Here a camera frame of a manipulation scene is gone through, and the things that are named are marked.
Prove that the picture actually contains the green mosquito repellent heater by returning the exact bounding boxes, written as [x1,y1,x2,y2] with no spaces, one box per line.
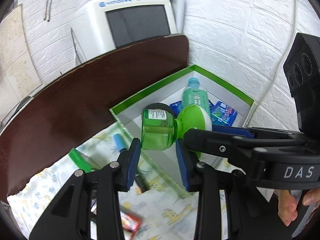
[141,105,213,160]

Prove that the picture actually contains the red card box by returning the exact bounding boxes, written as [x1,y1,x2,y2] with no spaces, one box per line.
[119,211,142,233]

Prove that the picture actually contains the metal flexible hose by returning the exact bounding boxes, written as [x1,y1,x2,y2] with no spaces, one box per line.
[42,0,57,22]

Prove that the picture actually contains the white wall tube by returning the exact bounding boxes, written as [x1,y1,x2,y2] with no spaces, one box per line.
[241,0,300,130]

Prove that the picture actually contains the giraffe printed blanket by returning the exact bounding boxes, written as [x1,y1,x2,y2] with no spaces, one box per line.
[7,122,275,240]

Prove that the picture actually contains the green water bottle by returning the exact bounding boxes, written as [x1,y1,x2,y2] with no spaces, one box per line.
[181,77,210,114]

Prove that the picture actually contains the blue box with picture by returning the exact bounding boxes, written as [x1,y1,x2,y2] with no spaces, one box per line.
[209,101,238,127]

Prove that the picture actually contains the white water purifier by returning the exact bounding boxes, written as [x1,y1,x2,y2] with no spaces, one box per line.
[71,0,187,67]

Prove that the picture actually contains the green cardboard box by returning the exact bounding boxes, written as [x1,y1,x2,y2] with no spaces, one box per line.
[109,64,255,198]

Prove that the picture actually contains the dark blue medicine box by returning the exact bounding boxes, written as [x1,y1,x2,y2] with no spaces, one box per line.
[170,100,184,113]

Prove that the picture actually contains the beige marble panel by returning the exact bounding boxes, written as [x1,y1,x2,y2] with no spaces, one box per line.
[0,4,43,95]

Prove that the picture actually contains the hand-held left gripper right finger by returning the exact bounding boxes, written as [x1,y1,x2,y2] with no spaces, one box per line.
[175,139,293,240]

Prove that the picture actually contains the person's right hand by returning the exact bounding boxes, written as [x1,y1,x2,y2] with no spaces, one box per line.
[277,187,320,227]

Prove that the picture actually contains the black tape roll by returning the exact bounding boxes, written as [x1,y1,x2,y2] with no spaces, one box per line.
[151,102,175,120]

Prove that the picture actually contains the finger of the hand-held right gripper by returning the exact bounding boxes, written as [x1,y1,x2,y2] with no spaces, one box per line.
[212,126,304,148]
[184,128,265,180]

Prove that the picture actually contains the brown wooden headboard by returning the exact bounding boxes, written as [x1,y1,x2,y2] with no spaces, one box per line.
[0,34,189,202]

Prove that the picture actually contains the small green carton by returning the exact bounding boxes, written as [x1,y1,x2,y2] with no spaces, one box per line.
[68,148,99,173]

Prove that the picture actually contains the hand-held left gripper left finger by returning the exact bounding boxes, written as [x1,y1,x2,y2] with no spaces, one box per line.
[29,138,142,240]

